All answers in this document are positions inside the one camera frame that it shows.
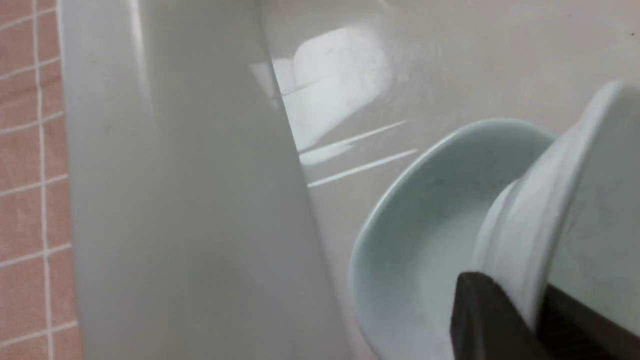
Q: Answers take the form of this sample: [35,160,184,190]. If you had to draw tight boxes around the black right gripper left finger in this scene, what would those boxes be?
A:
[449,272,553,360]

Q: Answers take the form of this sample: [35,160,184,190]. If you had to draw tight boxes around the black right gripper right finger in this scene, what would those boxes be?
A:
[535,285,640,360]

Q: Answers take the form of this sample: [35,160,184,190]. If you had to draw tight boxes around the white oval bowl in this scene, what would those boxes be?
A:
[472,81,640,335]
[348,118,556,360]

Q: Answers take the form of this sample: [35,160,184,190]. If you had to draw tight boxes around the large white plastic bin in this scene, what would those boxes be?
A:
[58,0,639,360]

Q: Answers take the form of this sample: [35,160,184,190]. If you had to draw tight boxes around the pink checkered tablecloth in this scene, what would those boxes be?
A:
[0,0,83,360]

